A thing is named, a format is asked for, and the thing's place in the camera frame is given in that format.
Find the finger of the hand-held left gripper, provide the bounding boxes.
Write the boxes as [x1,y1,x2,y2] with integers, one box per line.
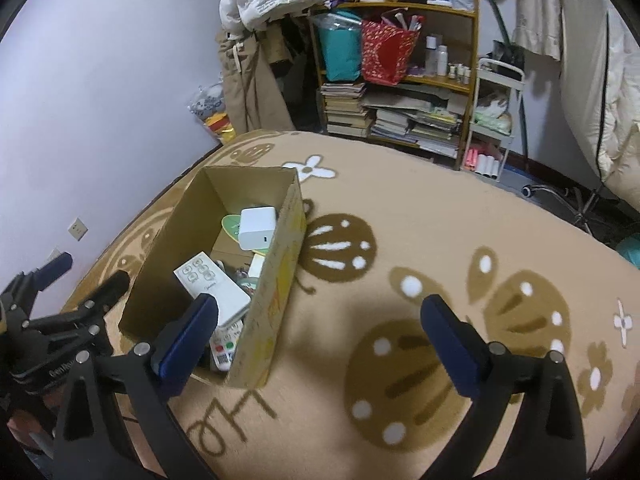
[0,252,73,313]
[25,270,131,333]

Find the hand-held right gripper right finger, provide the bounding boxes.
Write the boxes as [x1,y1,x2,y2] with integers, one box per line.
[420,294,587,480]

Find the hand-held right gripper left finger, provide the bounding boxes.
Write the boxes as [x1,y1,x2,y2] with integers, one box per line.
[52,292,220,480]

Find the long white remote control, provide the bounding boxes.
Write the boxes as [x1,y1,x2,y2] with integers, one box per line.
[209,320,244,373]

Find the short white remote control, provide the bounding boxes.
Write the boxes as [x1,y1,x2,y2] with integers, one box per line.
[173,251,252,331]

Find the cardboard box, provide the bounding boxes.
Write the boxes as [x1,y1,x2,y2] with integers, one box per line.
[118,165,307,389]

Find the yellow oval plastic plate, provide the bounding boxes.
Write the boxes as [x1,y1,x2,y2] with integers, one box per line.
[221,214,271,256]

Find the white charger adapter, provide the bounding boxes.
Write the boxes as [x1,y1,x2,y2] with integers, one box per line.
[237,206,277,251]

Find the beige printed blanket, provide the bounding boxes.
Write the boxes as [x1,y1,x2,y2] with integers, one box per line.
[60,130,640,480]

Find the white paper rolls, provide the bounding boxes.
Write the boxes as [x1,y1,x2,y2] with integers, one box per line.
[475,154,501,179]

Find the clear bag of toys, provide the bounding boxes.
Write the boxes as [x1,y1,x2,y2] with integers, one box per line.
[187,82,238,143]

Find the teal plastic basin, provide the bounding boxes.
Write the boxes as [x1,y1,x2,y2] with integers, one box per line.
[615,234,640,268]

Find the pile of books and papers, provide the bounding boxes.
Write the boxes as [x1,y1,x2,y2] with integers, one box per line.
[362,90,466,158]

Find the dark pole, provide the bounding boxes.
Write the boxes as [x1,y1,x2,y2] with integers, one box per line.
[482,0,531,161]

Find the green tissue pack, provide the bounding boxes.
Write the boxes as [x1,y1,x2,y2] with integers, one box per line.
[472,110,513,133]

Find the beige hanging coat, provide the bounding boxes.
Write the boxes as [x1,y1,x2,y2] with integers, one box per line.
[216,30,296,133]

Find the brown and white plush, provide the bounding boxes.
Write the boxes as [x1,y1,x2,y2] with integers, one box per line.
[482,87,511,113]

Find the stack of books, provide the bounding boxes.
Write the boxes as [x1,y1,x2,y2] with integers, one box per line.
[320,81,376,138]

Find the dark hanging clothes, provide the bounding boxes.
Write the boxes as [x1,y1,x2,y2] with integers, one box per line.
[265,15,321,133]

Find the white trolley cart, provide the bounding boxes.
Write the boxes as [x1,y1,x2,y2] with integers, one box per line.
[465,57,526,181]

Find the black item on trolley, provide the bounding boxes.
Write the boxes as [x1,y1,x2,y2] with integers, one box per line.
[487,40,523,78]

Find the cream office chair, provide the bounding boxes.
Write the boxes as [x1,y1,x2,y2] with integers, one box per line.
[522,0,640,241]

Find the red gift bag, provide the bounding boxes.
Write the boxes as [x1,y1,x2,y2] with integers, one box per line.
[361,12,423,86]

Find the teal bag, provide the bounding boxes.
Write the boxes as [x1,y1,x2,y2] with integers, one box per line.
[311,10,363,83]

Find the beige curtain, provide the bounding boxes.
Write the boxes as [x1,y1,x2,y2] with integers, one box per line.
[470,0,563,61]

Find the wooden bookshelf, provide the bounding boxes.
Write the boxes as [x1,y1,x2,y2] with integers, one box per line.
[307,0,481,171]

